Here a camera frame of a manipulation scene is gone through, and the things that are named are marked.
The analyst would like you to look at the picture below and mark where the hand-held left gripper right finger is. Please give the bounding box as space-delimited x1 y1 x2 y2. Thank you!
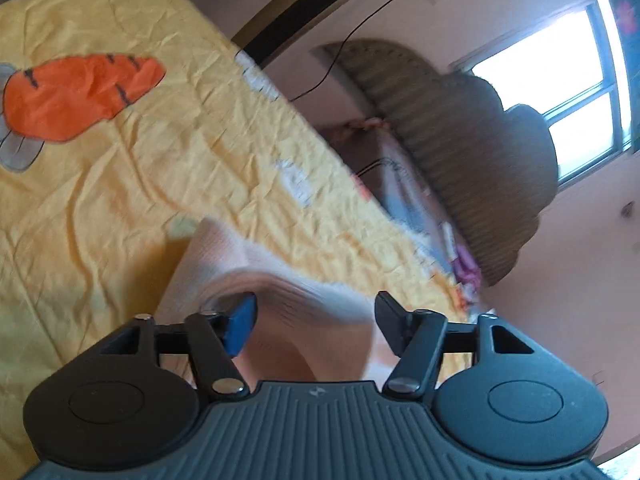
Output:
374 290 538 405

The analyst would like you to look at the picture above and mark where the window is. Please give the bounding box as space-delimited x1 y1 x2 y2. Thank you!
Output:
450 0 640 188

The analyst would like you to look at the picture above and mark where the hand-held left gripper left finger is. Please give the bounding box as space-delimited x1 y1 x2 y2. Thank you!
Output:
97 291 258 403

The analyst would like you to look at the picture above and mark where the white remote control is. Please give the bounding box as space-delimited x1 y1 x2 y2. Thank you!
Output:
440 222 458 261

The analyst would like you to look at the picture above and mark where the yellow printed quilt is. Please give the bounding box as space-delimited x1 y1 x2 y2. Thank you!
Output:
0 0 496 471

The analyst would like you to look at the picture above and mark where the purple cloth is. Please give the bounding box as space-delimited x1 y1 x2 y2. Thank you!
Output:
452 247 483 288

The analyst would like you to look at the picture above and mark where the grey padded headboard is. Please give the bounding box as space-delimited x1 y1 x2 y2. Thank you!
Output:
320 39 559 288

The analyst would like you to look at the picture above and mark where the patterned pillow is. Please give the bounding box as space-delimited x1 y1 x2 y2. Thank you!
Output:
320 117 481 286

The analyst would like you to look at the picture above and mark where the black power cable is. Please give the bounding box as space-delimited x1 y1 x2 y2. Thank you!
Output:
290 0 433 103

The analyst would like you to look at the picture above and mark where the dark floral curtain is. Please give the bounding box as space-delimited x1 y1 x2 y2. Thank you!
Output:
602 0 640 153

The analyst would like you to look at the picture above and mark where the gold tower air conditioner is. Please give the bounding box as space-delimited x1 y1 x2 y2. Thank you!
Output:
232 0 396 66

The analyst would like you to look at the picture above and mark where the white knit sweater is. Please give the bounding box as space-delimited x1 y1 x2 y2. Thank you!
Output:
160 217 401 396

